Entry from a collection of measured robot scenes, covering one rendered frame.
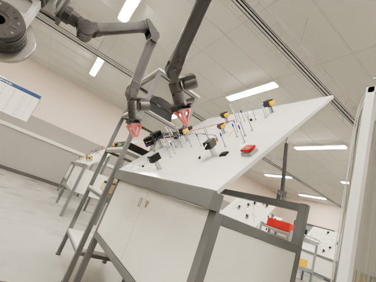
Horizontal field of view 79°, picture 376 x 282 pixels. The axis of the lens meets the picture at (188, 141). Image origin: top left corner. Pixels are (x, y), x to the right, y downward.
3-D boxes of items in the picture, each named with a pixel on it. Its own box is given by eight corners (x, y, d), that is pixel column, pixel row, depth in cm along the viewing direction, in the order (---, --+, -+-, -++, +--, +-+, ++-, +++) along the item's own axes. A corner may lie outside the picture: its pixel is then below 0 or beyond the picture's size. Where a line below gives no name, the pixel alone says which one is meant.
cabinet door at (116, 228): (120, 261, 121) (148, 189, 132) (96, 231, 167) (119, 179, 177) (123, 262, 122) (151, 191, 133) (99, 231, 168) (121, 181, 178)
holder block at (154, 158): (145, 176, 134) (137, 161, 132) (161, 165, 141) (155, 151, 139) (148, 177, 131) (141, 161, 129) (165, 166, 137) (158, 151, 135)
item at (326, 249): (332, 298, 569) (343, 231, 613) (289, 276, 669) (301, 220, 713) (346, 301, 602) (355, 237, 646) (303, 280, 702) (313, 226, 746)
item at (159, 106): (144, 108, 208) (151, 90, 213) (134, 111, 227) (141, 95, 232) (170, 123, 224) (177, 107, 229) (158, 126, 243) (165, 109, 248)
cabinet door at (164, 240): (169, 327, 75) (207, 209, 86) (118, 261, 121) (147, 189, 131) (175, 327, 77) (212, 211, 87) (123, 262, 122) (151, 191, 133)
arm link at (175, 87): (167, 83, 107) (168, 80, 102) (181, 79, 108) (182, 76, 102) (171, 97, 108) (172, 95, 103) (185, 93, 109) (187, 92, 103)
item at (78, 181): (59, 215, 356) (105, 122, 400) (55, 202, 456) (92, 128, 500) (103, 227, 390) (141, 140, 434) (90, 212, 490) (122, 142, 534)
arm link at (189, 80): (165, 66, 104) (168, 70, 97) (189, 60, 105) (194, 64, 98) (172, 90, 111) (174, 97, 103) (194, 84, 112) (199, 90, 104)
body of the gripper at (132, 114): (136, 123, 137) (135, 111, 137) (142, 121, 128) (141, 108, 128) (125, 124, 133) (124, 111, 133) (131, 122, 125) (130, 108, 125)
